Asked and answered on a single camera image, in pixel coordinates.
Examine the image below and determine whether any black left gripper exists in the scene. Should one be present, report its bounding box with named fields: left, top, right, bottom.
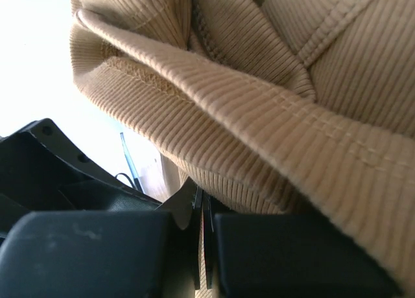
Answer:
left=1, top=119, right=161, bottom=238

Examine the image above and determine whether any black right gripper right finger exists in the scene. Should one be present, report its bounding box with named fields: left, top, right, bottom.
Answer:
left=203, top=195, right=402, bottom=297

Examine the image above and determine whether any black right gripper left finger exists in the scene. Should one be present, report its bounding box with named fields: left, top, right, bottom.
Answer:
left=1, top=180, right=202, bottom=297

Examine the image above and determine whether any tan brown garment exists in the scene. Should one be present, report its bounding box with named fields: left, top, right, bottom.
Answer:
left=69, top=0, right=414, bottom=297

